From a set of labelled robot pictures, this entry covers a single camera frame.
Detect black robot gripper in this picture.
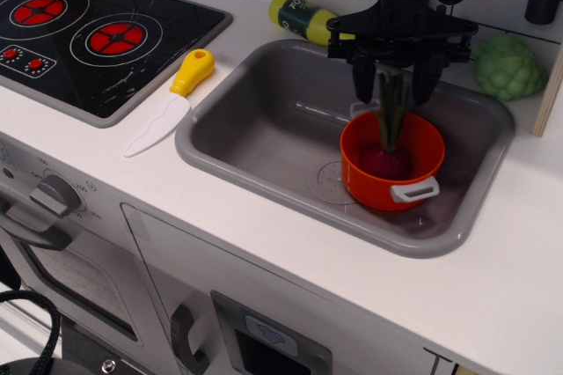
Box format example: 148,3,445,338
326,0,478,106

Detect purple felt beet with leaves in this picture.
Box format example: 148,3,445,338
359,72,412,180

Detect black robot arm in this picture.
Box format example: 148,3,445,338
326,0,478,105

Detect orange toy pot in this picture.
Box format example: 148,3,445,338
340,112,445,211

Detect grey toy sink basin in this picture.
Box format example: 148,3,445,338
175,40,515,258

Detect green toy artichoke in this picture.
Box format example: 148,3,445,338
472,33,549,101

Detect yellow green oil bottle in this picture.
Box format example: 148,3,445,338
268,0,337,47

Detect wooden side panel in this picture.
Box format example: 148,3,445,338
532,45,563,137

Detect black toy stovetop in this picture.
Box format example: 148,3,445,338
1,0,232,128

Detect grey oven knob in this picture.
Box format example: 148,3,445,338
29,174,81,218

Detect white toy oven door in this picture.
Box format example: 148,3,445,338
1,218,179,374

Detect white knife with yellow handle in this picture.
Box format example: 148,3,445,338
123,48,215,158

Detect black cabinet door handle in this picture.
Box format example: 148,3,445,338
170,305,209,375

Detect grey oven door handle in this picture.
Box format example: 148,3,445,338
1,199,73,251

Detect black braided cable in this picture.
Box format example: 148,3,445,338
0,290,62,375

